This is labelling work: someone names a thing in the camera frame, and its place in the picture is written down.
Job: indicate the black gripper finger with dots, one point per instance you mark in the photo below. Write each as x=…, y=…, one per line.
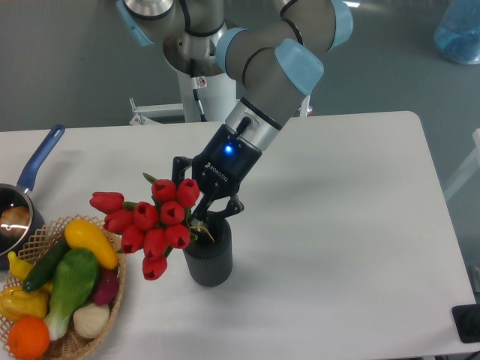
x=180, y=165
x=210, y=211

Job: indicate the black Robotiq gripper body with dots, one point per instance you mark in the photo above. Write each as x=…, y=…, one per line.
x=223, y=164

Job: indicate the red tulip bouquet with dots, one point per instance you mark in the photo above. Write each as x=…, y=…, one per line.
x=155, y=227

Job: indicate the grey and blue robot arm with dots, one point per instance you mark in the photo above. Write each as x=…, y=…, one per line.
x=279, y=66

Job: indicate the dark grey ribbed vase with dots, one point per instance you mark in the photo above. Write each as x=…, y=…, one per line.
x=209, y=258

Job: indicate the yellow squash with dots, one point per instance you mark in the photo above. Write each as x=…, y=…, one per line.
x=81, y=233

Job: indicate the purple red onion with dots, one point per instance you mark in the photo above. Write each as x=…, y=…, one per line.
x=107, y=288

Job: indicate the green bok choy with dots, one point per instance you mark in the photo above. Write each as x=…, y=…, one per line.
x=73, y=282

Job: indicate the dark green cucumber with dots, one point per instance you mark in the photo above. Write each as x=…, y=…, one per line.
x=44, y=269

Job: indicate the brown bread roll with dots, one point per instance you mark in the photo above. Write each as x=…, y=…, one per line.
x=14, y=222

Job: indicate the white garlic bulb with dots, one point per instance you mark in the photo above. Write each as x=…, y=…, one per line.
x=90, y=320

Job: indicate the yellow banana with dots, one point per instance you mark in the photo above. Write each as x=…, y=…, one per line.
x=19, y=268

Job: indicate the yellow orange gourd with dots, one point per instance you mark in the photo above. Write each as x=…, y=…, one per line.
x=16, y=303

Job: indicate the woven wicker basket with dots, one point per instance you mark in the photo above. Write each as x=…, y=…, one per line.
x=72, y=345

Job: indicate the orange fruit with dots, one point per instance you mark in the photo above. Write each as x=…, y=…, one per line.
x=28, y=338

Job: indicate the black device at edge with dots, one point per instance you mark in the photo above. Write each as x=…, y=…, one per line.
x=466, y=319

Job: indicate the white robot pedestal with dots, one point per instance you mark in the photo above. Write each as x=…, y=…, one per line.
x=210, y=101

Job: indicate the blue handled saucepan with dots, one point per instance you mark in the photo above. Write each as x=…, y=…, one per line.
x=18, y=194

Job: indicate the white frame at right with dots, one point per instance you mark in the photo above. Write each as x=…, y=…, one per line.
x=467, y=168

